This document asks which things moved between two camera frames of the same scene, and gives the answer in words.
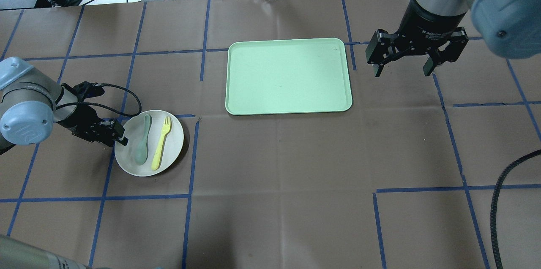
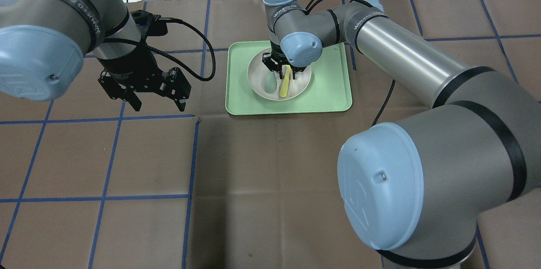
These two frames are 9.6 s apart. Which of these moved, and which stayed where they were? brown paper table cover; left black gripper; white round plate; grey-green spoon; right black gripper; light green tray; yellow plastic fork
Moved: right black gripper; yellow plastic fork; white round plate; left black gripper; grey-green spoon
Stayed: light green tray; brown paper table cover
